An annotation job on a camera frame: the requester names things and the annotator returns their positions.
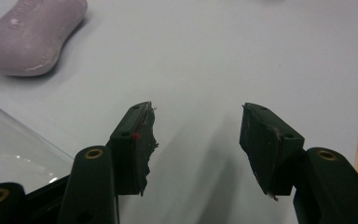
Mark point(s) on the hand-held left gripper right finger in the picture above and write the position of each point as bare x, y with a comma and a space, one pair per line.
268, 149

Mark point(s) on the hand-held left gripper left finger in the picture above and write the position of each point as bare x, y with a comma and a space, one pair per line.
130, 155

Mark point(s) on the clear plastic container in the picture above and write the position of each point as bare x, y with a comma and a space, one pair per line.
15, 149

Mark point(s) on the purple soap bar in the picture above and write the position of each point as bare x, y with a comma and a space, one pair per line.
31, 35

